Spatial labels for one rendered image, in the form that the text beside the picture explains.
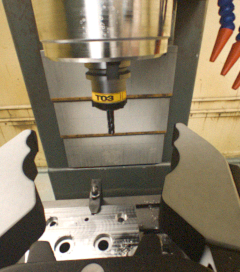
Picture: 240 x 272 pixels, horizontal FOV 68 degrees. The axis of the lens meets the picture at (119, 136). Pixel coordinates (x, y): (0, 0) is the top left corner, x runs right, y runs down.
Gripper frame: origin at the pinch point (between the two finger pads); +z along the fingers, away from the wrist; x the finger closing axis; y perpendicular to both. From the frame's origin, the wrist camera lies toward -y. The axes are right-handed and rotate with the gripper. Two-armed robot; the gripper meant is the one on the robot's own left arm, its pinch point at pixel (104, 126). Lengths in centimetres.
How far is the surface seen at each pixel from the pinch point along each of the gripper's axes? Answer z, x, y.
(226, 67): 11.0, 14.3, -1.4
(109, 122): 14.5, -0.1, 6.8
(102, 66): 12.3, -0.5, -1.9
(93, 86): 13.8, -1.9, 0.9
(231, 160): 91, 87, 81
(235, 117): 96, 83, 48
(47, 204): 35, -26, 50
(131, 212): 23.0, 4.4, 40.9
